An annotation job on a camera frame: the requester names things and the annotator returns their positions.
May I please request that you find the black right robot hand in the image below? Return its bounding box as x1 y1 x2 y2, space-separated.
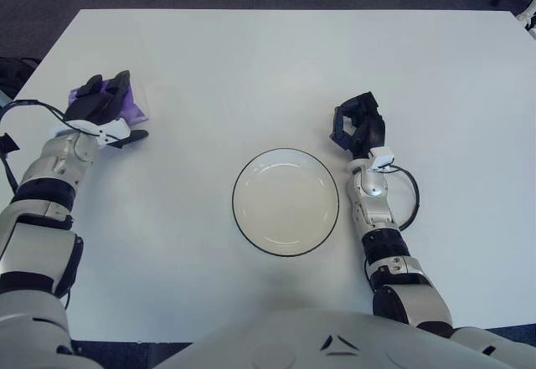
328 91 394 172

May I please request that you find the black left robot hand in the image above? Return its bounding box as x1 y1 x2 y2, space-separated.
49 69 150 149

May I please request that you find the purple tissue paper pack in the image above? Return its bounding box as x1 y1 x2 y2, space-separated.
68 74 151 127

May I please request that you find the white plate with black rim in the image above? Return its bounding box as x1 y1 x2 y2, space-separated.
231 147 340 258

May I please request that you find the black bag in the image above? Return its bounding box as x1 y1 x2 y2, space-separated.
0 57 41 96

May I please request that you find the grey robot torso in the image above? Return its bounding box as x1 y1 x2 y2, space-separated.
154 308 516 369

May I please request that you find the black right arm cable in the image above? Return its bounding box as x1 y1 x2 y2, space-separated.
387 165 420 232

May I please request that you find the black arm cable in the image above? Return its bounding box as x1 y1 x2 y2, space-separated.
387 165 420 232
0 100 106 310

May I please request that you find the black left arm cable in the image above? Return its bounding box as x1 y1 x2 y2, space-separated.
0 100 106 310

